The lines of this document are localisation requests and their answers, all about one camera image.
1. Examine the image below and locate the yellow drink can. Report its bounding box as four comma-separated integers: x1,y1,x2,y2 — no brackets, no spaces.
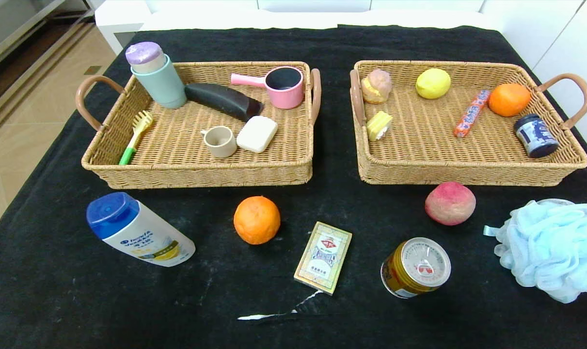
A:
381,237,452,299

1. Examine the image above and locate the pink peach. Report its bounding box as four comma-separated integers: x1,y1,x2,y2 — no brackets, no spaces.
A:
425,181,476,226

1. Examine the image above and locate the white shampoo bottle blue cap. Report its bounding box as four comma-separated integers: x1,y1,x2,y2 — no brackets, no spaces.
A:
86,192,196,268

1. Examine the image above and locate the cream soap bar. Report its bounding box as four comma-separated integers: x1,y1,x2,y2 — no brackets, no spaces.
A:
236,115,278,154

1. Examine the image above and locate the orange fruit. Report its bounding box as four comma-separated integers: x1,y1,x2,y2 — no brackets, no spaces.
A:
233,195,281,245
488,83,532,117

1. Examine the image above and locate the small beige cup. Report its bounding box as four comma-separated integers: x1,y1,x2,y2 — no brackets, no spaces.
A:
200,126,238,159

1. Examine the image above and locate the pink toy saucepan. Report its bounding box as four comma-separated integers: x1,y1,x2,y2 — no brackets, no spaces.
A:
231,66,305,110

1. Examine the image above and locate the printed card box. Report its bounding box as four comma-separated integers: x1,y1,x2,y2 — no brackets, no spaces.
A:
294,221,353,296

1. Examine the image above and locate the yellow cake slice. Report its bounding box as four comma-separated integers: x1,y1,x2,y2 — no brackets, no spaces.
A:
366,111,394,142

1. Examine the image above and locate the dark eggplant shaped object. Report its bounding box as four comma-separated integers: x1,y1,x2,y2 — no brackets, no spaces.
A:
184,82,264,122

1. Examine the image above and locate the pink frosted pastry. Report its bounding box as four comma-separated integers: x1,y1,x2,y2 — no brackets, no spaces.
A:
361,68,393,104

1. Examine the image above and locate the teal plastic cup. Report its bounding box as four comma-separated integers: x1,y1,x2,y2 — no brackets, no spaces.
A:
130,54,188,109

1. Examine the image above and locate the yellow green brush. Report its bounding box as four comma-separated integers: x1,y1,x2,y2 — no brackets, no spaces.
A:
118,111,154,166

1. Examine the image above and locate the yellow lemon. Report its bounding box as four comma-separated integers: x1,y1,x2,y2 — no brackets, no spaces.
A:
415,68,452,99

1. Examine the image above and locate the orange candy tube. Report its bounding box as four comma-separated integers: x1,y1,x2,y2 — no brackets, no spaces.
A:
454,89,491,138

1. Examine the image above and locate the purple capped beige bottle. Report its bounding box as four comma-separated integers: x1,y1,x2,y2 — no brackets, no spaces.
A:
125,42,168,74

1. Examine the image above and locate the white cabinet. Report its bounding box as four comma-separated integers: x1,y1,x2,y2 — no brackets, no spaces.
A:
95,0,497,55

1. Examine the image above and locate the dark blue printed jar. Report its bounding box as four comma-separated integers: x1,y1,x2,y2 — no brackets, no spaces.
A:
513,113,560,159

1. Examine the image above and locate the light blue bath pouf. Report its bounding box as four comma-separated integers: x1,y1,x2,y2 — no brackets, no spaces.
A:
483,198,587,304

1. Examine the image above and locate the grey metal cabinet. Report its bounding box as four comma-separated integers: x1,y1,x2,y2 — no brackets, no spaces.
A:
0,0,94,73

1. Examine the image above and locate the wicker basket with brown handles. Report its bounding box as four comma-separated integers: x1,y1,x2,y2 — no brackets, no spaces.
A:
349,60,587,187
75,61,321,190

